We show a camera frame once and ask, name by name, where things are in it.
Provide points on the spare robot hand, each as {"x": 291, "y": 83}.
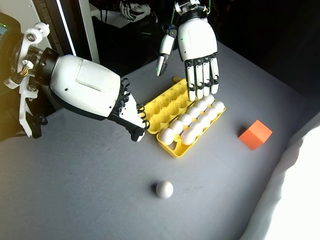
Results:
{"x": 135, "y": 10}

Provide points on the white curtain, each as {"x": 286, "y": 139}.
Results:
{"x": 295, "y": 195}

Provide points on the yellow egg carton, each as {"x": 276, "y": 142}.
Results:
{"x": 170, "y": 102}

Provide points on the white cabinet with light strip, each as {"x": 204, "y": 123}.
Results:
{"x": 20, "y": 12}

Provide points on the orange cube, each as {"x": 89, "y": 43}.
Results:
{"x": 256, "y": 136}

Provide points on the grey table cloth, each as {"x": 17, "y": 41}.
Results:
{"x": 100, "y": 200}

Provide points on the white egg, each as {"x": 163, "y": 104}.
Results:
{"x": 193, "y": 112}
{"x": 203, "y": 121}
{"x": 211, "y": 113}
{"x": 218, "y": 106}
{"x": 185, "y": 119}
{"x": 209, "y": 99}
{"x": 176, "y": 126}
{"x": 196, "y": 128}
{"x": 188, "y": 137}
{"x": 201, "y": 105}
{"x": 164, "y": 189}
{"x": 167, "y": 136}

